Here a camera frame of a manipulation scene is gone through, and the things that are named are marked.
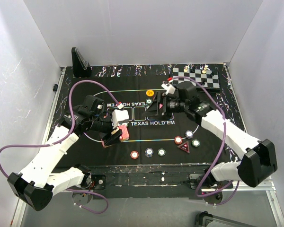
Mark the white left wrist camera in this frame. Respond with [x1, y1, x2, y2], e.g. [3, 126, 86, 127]
[112, 109, 129, 128]

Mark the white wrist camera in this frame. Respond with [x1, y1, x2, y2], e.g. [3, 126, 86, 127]
[161, 81, 176, 95]
[112, 109, 129, 128]

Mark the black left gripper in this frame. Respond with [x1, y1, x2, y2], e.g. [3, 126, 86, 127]
[90, 110, 123, 145]

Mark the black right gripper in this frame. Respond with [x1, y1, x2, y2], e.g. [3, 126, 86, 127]
[142, 91, 188, 121]

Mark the black card shoe stand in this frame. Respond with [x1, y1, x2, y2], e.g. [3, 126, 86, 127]
[71, 47, 92, 78]

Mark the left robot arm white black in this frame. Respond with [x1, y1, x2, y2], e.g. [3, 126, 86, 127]
[8, 95, 129, 211]

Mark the white chess pawn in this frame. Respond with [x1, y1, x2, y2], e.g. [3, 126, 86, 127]
[202, 64, 208, 74]

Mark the green poker chip stack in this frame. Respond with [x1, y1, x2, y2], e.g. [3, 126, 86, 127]
[157, 148, 166, 157]

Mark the red playing card deck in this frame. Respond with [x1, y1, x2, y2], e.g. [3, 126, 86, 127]
[110, 125, 129, 142]

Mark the white chess piece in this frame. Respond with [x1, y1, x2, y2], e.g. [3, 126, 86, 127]
[184, 66, 190, 72]

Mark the yellow dealer button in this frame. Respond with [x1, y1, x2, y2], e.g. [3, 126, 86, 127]
[146, 89, 155, 97]

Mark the black case corner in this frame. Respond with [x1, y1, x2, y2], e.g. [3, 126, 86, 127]
[195, 211, 253, 227]

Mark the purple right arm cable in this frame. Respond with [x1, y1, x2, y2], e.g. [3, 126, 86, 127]
[168, 76, 240, 205]

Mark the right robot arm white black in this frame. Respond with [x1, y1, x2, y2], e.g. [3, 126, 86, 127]
[143, 79, 278, 188]

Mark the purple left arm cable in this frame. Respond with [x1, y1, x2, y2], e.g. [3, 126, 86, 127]
[0, 79, 125, 215]

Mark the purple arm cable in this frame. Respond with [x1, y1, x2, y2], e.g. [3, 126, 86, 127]
[0, 79, 125, 215]
[168, 76, 240, 205]

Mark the red poker chip stack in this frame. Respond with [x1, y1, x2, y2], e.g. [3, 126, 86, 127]
[130, 151, 139, 159]

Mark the aluminium frame rail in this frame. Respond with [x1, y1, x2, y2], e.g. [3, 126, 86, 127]
[11, 166, 284, 227]

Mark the black white chess board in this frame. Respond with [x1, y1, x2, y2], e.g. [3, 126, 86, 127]
[172, 68, 222, 92]

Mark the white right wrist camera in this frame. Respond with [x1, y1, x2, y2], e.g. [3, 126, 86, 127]
[161, 81, 176, 95]

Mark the black texas holdem poker mat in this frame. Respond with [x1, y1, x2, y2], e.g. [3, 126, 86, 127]
[59, 75, 230, 167]

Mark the black triangular all-in marker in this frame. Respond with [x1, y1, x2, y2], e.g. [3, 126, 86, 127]
[178, 141, 190, 154]

